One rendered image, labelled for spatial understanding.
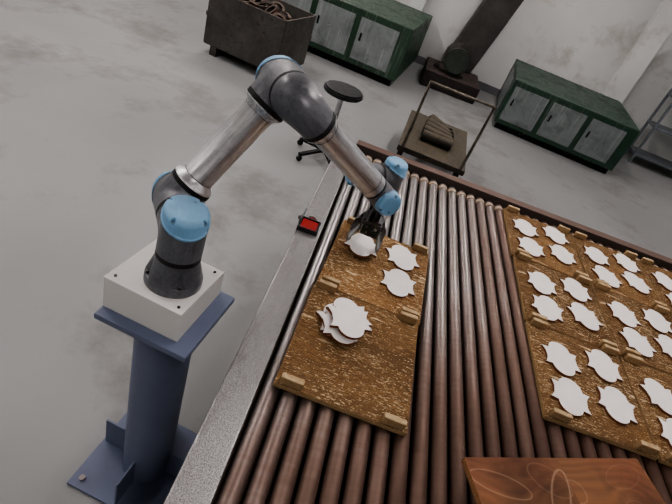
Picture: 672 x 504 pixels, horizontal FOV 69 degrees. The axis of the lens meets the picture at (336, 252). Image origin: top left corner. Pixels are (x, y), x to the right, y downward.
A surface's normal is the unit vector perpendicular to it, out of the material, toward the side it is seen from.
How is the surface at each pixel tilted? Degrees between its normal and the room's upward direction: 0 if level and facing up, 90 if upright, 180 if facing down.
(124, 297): 90
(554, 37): 90
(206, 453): 0
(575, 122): 90
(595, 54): 90
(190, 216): 6
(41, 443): 0
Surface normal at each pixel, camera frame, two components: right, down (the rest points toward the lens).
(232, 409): 0.30, -0.76
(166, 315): -0.30, 0.50
